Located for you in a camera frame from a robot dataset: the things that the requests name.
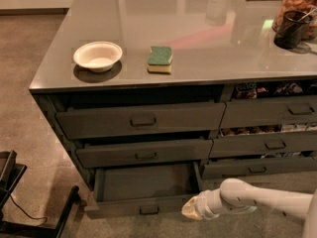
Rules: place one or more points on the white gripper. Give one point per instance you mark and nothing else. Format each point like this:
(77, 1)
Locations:
(205, 204)

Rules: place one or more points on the grey drawer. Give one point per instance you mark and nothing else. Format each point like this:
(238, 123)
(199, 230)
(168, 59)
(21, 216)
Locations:
(246, 145)
(270, 111)
(140, 120)
(144, 153)
(258, 167)
(143, 190)

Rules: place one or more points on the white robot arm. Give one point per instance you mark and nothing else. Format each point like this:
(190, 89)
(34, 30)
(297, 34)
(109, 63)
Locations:
(235, 196)

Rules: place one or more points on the grey drawer cabinet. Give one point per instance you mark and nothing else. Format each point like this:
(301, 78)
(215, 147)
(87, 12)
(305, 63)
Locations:
(216, 45)

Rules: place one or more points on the snack packets in top drawer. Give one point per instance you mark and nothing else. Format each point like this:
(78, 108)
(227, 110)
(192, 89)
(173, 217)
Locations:
(252, 90)

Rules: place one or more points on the green yellow sponge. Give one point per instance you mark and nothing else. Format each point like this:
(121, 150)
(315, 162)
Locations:
(160, 59)

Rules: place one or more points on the white paper bowl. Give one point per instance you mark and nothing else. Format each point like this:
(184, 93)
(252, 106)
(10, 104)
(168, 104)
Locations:
(98, 56)

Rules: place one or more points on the black mesh cup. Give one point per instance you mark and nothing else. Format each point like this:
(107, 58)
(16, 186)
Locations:
(292, 28)

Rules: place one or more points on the glass jar of nuts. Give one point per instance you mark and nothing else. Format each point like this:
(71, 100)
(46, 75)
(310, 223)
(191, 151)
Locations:
(305, 6)

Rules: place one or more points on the black chair frame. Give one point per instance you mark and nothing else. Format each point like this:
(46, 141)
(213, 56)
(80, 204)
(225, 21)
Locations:
(29, 203)

